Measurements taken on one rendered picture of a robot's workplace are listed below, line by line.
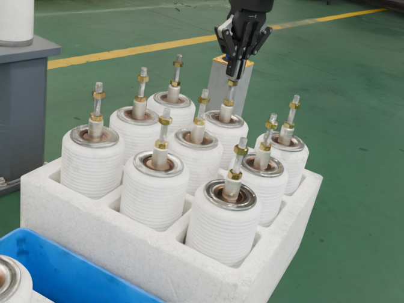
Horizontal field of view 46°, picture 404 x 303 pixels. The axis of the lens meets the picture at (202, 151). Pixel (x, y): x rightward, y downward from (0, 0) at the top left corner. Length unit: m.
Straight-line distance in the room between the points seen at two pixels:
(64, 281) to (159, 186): 0.22
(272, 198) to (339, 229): 0.43
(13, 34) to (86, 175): 0.35
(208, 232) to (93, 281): 0.19
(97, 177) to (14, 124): 0.32
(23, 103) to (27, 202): 0.27
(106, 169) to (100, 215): 0.07
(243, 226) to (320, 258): 0.42
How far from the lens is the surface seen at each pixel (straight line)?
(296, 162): 0.84
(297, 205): 0.83
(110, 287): 0.71
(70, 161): 0.74
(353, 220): 1.21
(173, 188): 0.68
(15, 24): 0.97
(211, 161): 0.77
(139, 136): 0.81
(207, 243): 0.66
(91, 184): 0.74
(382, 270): 1.08
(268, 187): 0.73
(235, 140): 0.87
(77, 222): 0.74
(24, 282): 0.50
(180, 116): 0.91
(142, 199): 0.68
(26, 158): 1.07
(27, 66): 0.98
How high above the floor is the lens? 0.59
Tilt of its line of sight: 27 degrees down
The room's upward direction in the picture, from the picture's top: 12 degrees clockwise
